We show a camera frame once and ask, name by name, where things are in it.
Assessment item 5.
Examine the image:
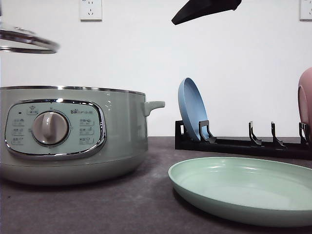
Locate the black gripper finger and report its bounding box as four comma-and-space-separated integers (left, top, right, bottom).
172, 0, 242, 25

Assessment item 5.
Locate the glass steamer lid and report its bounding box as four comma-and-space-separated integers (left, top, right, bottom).
0, 29, 60, 54

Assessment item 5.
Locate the blue plate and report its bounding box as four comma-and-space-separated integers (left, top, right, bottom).
178, 78, 210, 140

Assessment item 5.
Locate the pink plate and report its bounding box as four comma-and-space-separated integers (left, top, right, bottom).
298, 66, 312, 146

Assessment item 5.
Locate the green electric steamer pot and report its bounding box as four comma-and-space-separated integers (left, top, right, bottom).
0, 85, 166, 185

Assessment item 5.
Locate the green plate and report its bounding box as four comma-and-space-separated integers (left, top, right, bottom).
168, 156, 312, 227

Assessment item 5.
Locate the black dish rack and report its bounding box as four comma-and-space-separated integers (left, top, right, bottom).
175, 120, 312, 159

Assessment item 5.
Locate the white wall socket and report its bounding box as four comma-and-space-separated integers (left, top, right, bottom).
78, 0, 103, 22
300, 0, 312, 21

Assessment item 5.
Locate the white wall socket right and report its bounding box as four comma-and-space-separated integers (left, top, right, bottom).
300, 0, 312, 21

